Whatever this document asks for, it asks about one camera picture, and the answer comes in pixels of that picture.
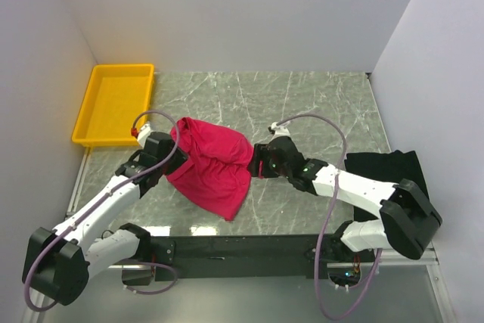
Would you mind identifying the red t shirt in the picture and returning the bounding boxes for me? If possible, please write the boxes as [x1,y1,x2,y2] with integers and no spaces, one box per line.
[166,117,253,221]

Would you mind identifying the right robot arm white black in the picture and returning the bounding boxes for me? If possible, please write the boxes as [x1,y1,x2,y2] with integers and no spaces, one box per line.
[248,136,442,262]

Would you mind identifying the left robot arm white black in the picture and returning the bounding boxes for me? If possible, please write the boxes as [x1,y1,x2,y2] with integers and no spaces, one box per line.
[22,128,187,312]

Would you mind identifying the folded black t shirt stack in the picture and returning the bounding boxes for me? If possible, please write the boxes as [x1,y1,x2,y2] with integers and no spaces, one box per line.
[344,150,429,197]

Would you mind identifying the yellow plastic tray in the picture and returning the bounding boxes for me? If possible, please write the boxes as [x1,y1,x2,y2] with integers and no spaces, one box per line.
[71,64,154,148]

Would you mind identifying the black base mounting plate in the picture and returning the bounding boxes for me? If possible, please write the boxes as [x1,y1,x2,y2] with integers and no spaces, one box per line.
[120,232,374,287]

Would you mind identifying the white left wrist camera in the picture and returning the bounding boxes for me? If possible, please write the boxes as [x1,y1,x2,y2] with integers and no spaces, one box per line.
[130,122,154,148]

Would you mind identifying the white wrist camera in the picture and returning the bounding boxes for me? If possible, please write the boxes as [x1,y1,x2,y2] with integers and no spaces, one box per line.
[130,122,154,148]
[268,122,290,139]

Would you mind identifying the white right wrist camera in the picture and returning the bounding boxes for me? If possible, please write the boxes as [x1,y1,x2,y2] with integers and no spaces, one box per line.
[268,122,290,139]

